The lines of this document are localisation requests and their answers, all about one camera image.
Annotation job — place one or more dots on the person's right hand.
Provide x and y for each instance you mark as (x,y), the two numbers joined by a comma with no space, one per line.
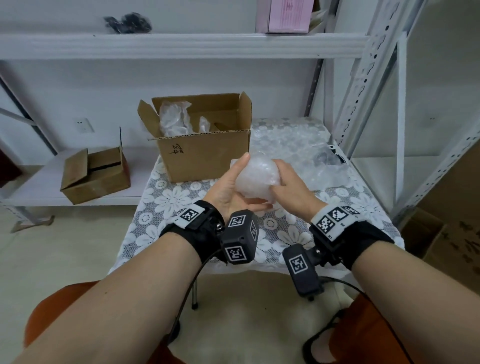
(296,195)

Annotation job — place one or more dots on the person's left hand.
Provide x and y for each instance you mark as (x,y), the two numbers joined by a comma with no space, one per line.
(225,195)

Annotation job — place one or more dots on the milky white bubble wrap sheet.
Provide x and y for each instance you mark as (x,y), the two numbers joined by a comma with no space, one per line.
(258,176)

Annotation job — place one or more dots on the clear bubble wrap heap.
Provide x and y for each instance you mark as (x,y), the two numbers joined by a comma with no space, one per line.
(300,150)

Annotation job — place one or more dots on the large-bubble clear bubble wrap sheet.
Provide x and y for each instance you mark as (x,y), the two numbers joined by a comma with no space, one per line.
(174,118)

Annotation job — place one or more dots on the person's left forearm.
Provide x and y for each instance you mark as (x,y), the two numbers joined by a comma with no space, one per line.
(112,303)

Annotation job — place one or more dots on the person's right forearm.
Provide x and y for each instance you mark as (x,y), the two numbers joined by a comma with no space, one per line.
(420,300)

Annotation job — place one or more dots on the small brown cardboard box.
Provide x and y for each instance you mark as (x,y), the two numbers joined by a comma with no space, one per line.
(93,185)

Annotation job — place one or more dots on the large brown cardboard carton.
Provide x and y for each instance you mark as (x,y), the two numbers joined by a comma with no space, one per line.
(457,247)

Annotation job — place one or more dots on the pink box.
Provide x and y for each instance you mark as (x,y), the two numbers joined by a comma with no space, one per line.
(288,15)

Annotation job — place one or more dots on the black left wristband with markers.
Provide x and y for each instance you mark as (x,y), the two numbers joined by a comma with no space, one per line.
(191,236)

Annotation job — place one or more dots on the black wristband with markers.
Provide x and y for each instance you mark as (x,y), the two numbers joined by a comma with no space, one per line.
(367,240)
(191,236)

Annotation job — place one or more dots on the white floral lace tablecloth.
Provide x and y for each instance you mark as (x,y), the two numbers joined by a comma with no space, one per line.
(168,198)

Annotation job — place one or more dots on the black right wristband with markers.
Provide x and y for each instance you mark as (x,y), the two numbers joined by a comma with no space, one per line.
(367,240)

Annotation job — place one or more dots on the white metal shelving rack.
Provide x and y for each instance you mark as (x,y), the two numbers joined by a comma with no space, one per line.
(401,112)
(187,45)

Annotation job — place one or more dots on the black sandal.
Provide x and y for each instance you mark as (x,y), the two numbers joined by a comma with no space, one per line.
(175,332)
(308,350)

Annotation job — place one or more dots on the orange trousers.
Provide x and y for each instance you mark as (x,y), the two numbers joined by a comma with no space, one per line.
(367,337)

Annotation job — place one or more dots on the black crumpled plastic bundle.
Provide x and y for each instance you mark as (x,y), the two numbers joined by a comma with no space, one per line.
(127,23)

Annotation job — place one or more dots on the brown wooden door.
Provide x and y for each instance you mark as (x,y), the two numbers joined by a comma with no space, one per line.
(7,168)

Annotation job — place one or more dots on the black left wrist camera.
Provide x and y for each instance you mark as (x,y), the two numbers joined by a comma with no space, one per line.
(240,240)

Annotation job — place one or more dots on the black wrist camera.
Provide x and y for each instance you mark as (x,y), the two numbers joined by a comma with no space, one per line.
(303,273)
(240,240)

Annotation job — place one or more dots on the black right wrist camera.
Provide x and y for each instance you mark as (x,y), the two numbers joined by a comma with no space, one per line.
(303,273)

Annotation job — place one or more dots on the white wall socket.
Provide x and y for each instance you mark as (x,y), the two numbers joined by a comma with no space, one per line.
(83,125)
(432,119)

